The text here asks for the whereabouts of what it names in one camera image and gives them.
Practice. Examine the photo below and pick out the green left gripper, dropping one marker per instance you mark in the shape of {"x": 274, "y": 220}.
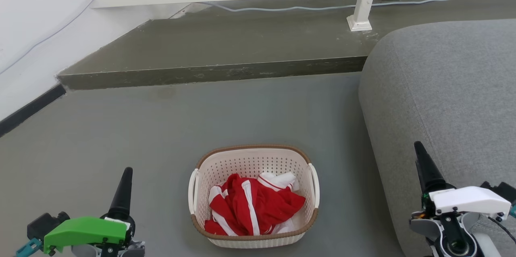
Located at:
{"x": 84, "y": 230}

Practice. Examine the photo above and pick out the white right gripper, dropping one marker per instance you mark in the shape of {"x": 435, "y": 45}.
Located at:
{"x": 467, "y": 201}

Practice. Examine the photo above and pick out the cream perforated laundry basket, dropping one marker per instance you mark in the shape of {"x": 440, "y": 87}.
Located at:
{"x": 250, "y": 164}

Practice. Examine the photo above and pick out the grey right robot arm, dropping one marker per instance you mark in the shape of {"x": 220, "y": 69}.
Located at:
{"x": 455, "y": 239}

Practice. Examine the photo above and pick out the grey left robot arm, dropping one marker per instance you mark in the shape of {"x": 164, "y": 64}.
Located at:
{"x": 121, "y": 251}

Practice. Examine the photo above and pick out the grey fabric sofa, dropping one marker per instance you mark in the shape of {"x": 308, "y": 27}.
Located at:
{"x": 443, "y": 87}

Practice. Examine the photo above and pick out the black baseboard strip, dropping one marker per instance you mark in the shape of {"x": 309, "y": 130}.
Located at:
{"x": 28, "y": 108}

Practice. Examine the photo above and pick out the red and white garment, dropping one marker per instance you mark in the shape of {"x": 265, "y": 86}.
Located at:
{"x": 258, "y": 206}

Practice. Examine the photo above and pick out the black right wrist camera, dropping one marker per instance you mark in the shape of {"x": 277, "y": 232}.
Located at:
{"x": 502, "y": 191}

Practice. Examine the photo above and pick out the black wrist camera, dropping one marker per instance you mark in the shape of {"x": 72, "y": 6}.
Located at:
{"x": 42, "y": 224}
{"x": 502, "y": 191}

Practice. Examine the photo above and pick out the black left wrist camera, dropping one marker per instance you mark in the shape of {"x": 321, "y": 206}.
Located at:
{"x": 42, "y": 224}

